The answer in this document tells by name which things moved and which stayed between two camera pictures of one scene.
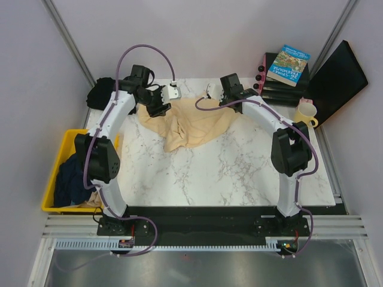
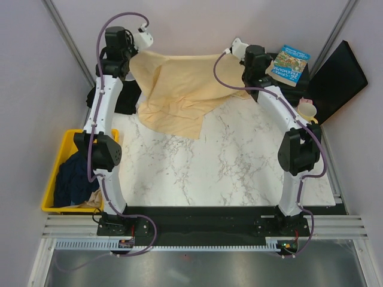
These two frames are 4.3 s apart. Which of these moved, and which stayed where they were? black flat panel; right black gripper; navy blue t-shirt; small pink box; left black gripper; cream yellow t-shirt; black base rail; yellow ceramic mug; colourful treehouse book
Moved: right black gripper; left black gripper; cream yellow t-shirt
Stayed: yellow ceramic mug; small pink box; black flat panel; black base rail; navy blue t-shirt; colourful treehouse book
